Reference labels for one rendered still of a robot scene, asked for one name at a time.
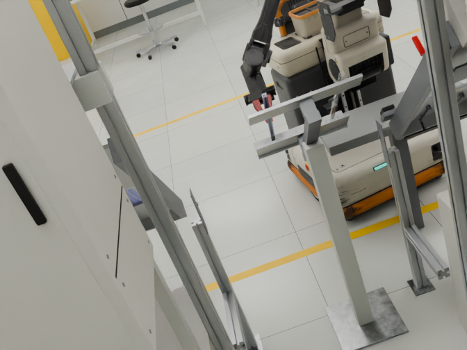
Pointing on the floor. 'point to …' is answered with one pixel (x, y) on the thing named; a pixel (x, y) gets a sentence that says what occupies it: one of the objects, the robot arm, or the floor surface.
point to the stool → (150, 30)
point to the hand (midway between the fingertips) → (269, 119)
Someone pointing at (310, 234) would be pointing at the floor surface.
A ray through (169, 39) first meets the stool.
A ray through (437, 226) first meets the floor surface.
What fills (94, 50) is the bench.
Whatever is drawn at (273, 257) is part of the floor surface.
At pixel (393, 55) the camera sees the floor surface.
